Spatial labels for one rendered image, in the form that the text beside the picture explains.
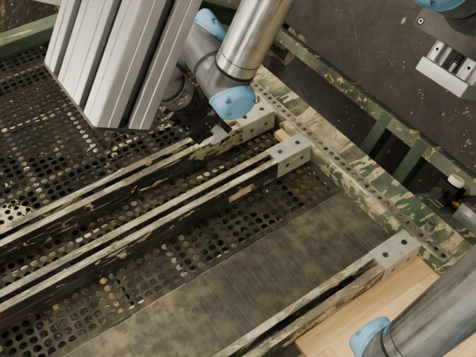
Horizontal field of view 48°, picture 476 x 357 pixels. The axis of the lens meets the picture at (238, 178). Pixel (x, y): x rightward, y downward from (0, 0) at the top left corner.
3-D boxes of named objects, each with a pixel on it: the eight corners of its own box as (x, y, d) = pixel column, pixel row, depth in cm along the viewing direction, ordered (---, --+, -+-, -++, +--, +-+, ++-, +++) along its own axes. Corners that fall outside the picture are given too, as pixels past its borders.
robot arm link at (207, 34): (244, 57, 101) (198, 93, 103) (217, 19, 106) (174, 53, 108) (227, 37, 94) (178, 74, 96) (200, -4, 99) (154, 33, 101)
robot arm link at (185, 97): (172, 62, 110) (193, 83, 106) (183, 74, 114) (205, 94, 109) (146, 89, 111) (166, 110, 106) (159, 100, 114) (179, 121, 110)
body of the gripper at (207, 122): (183, 127, 124) (154, 103, 114) (210, 100, 124) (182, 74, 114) (201, 146, 120) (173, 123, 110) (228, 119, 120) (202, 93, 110)
